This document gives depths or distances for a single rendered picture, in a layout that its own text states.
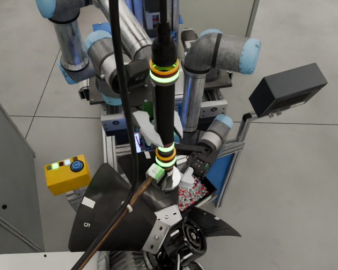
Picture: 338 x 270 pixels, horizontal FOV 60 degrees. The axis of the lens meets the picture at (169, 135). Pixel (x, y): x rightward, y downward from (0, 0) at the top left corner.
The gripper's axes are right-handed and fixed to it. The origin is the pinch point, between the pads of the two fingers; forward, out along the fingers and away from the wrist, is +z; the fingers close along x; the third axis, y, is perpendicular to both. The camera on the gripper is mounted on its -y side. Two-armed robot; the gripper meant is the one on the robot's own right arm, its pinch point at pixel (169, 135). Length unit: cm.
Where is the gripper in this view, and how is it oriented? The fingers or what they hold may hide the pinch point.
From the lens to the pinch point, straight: 55.1
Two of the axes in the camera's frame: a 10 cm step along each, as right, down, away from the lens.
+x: -8.6, 4.1, -3.0
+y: 0.0, 5.8, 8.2
